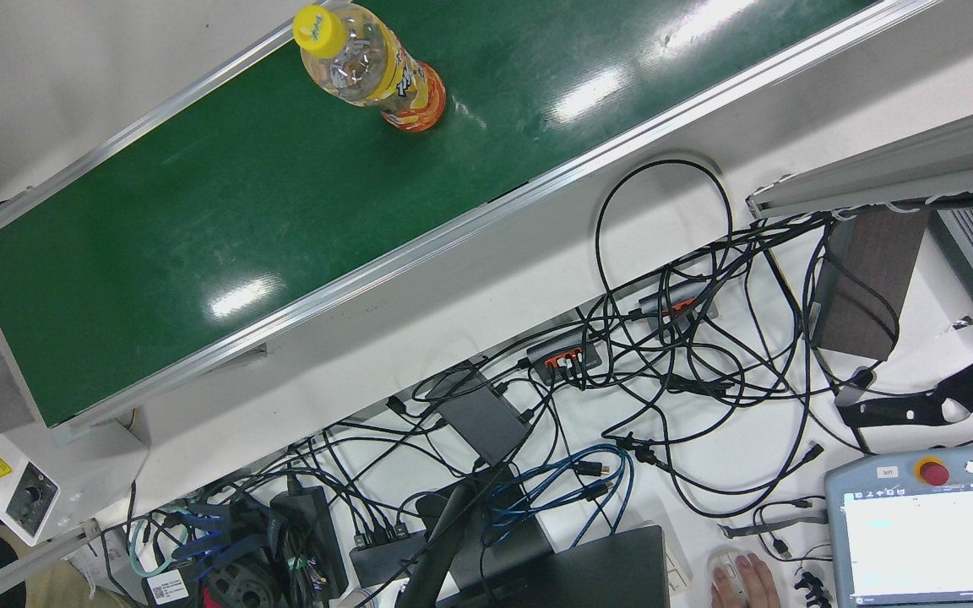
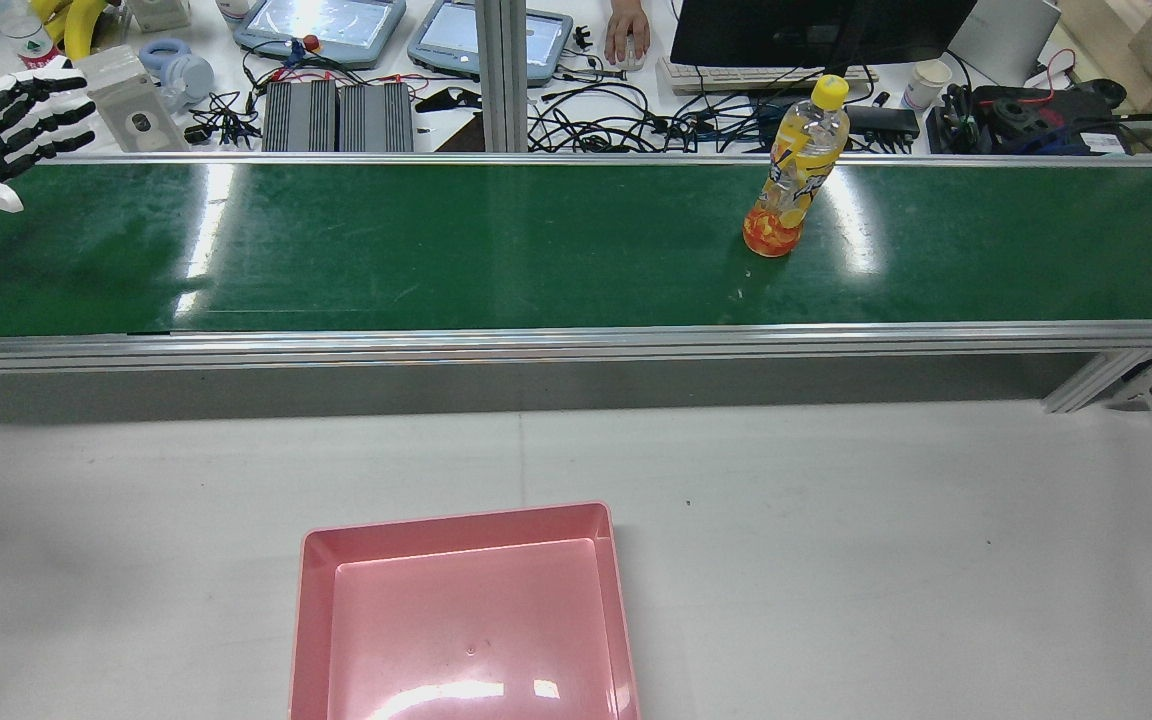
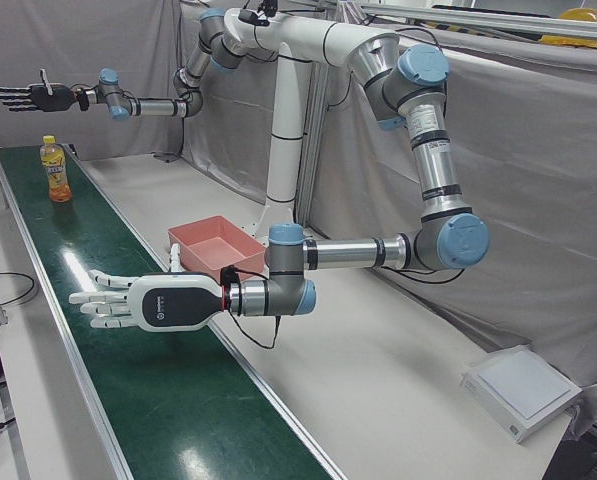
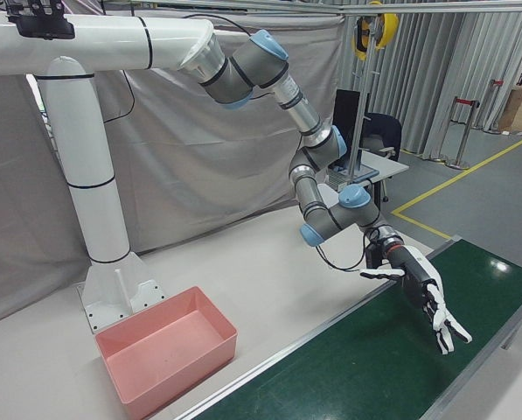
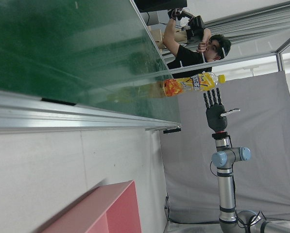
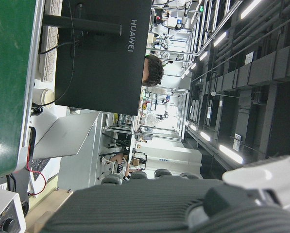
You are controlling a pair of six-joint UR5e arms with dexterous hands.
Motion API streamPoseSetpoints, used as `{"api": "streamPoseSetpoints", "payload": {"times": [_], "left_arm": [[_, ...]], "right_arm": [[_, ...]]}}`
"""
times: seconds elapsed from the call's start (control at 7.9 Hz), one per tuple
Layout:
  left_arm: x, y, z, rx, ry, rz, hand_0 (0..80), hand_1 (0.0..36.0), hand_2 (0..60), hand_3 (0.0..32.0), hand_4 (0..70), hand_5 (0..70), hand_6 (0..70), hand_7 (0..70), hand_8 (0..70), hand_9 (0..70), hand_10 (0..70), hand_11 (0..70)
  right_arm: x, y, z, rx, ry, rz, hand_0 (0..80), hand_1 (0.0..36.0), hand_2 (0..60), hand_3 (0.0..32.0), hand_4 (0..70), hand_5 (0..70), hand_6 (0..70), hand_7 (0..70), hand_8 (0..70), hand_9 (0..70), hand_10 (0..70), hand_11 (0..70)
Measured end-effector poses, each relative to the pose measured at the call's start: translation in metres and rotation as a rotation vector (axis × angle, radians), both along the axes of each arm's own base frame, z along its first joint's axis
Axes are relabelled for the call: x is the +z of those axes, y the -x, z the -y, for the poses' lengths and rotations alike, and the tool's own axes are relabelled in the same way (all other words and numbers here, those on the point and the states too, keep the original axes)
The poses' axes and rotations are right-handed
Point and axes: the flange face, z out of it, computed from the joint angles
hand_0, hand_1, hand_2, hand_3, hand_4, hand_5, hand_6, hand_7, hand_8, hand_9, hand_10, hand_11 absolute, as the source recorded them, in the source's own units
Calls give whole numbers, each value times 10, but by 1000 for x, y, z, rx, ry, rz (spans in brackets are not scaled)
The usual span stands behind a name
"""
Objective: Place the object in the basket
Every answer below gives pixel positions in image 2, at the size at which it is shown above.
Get red wire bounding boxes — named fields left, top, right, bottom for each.
left=1021, top=48, right=1078, bottom=107

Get grey finned power box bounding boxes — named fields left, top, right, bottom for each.
left=338, top=82, right=415, bottom=153
left=263, top=80, right=339, bottom=153

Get black rectangular hub box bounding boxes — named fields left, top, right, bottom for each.
left=841, top=103, right=923, bottom=142

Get black Huawei monitor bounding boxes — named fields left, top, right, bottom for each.
left=669, top=0, right=978, bottom=70

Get small white box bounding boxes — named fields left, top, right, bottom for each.
left=126, top=0, right=193, bottom=34

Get clear water bottle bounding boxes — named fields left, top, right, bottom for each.
left=0, top=0, right=58, bottom=70

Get silver laptop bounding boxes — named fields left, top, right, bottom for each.
left=946, top=0, right=1063, bottom=87

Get black cable bundle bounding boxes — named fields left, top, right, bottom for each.
left=526, top=78, right=789, bottom=154

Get aluminium frame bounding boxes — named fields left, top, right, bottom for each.
left=476, top=0, right=530, bottom=154

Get grey blue teach pendant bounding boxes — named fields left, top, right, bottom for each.
left=408, top=0, right=574, bottom=87
left=233, top=0, right=407, bottom=70

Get black flat bracket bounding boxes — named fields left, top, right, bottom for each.
left=414, top=88, right=483, bottom=114

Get yellow curved object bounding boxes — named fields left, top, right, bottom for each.
left=31, top=0, right=113, bottom=61

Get white paper cup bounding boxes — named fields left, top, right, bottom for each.
left=901, top=60, right=952, bottom=111

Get black round mechanical part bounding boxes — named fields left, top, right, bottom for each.
left=971, top=85, right=1128, bottom=153

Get pink plastic basket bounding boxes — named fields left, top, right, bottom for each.
left=288, top=502, right=640, bottom=720

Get white keyboard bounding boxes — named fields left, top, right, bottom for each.
left=658, top=58, right=879, bottom=97

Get seated person dark hair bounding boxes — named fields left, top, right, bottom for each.
left=604, top=0, right=652, bottom=66

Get green conveyor belt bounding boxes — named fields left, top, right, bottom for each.
left=0, top=152, right=1152, bottom=413

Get pale blue headphones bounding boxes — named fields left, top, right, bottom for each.
left=139, top=38, right=216, bottom=102

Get silver metal bracket plate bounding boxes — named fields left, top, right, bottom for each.
left=76, top=45, right=188, bottom=154

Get orange juice bottle yellow cap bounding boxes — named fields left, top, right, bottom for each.
left=743, top=75, right=852, bottom=259

